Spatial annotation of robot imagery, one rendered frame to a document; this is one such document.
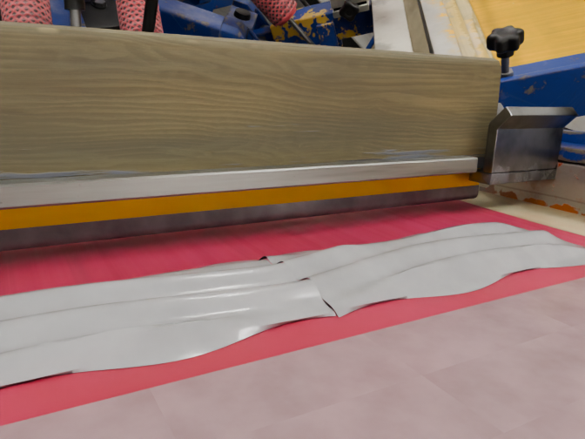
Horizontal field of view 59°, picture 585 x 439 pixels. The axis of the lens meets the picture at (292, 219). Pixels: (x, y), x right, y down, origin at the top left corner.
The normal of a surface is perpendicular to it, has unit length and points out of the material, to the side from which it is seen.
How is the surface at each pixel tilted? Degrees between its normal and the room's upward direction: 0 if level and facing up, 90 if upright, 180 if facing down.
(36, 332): 5
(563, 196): 90
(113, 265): 32
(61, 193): 56
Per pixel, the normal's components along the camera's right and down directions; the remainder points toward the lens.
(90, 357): 0.29, -0.62
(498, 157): 0.49, 0.24
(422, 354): 0.04, -0.97
